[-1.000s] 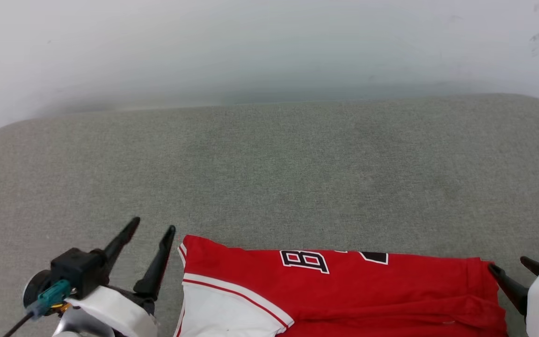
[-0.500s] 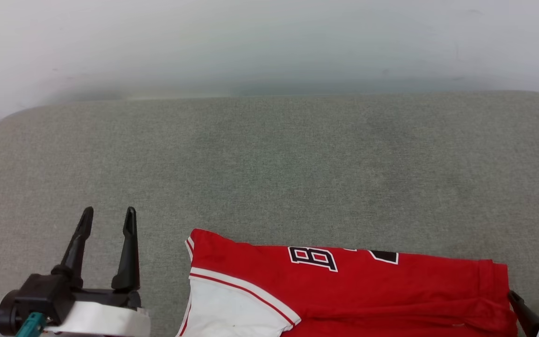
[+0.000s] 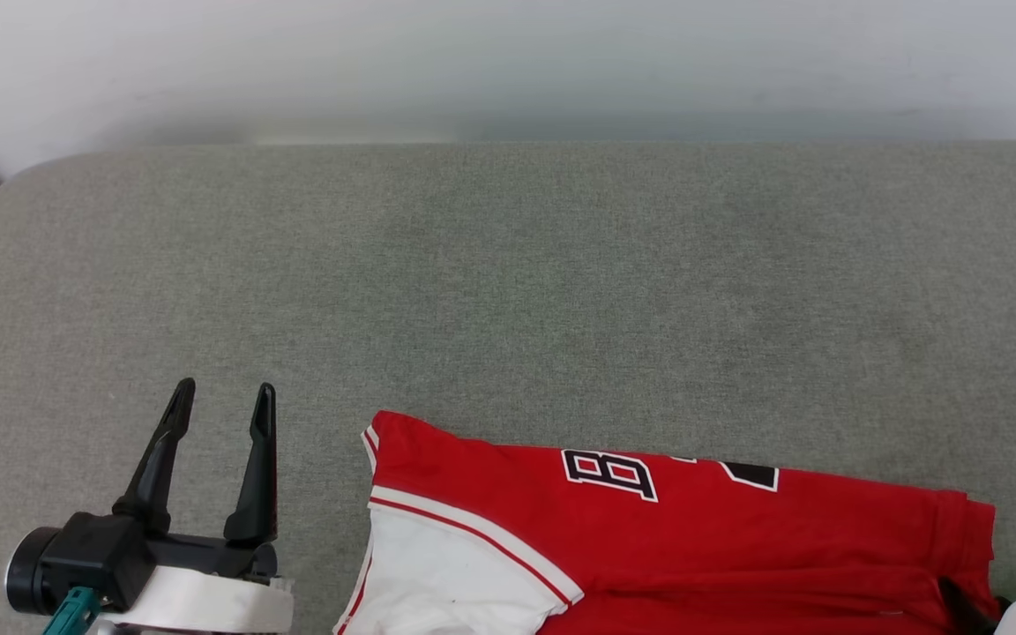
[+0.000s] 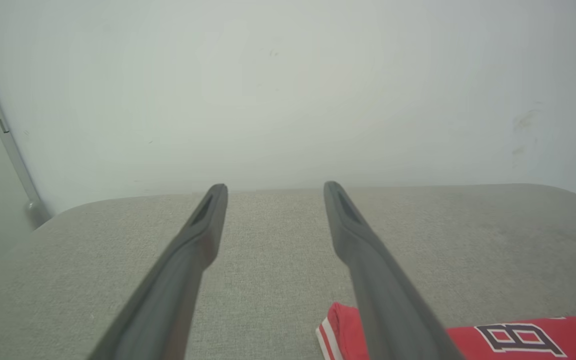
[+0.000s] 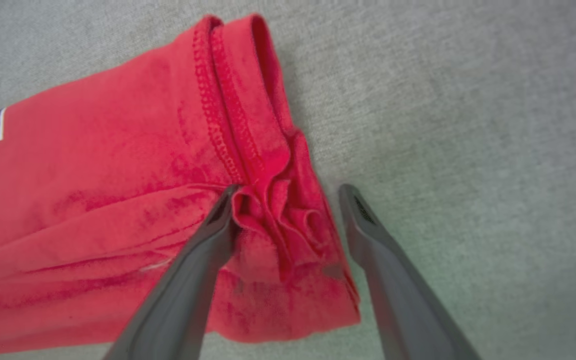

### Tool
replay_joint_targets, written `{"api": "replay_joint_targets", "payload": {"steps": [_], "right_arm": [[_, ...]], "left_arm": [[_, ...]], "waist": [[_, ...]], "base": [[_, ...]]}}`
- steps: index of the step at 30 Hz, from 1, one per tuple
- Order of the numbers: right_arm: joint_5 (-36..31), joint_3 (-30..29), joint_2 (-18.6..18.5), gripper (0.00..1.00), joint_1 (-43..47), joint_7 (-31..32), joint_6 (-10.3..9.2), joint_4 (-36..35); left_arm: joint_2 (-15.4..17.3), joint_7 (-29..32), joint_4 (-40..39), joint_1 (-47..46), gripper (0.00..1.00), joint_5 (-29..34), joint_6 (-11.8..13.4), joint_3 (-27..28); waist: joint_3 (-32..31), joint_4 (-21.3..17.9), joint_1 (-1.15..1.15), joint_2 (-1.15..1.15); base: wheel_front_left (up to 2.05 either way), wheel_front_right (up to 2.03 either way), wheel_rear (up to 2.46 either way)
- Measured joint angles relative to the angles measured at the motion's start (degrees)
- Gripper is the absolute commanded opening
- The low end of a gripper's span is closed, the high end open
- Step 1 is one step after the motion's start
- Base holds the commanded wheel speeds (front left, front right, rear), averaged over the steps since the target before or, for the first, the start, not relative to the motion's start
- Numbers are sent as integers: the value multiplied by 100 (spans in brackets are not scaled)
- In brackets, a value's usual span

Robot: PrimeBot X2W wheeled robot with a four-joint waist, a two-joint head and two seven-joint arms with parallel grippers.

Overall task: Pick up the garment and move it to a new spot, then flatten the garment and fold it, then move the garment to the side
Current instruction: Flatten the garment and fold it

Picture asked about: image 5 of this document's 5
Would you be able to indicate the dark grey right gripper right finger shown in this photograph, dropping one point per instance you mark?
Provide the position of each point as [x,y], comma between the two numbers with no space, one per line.
[403,300]

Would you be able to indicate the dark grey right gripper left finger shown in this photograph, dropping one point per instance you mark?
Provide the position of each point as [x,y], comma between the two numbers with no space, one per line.
[178,300]

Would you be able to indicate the red t-shirt with white stripes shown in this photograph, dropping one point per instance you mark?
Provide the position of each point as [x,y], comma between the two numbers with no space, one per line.
[118,165]

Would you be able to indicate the grey fabric sofa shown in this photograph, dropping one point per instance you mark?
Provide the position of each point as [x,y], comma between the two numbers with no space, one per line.
[468,100]

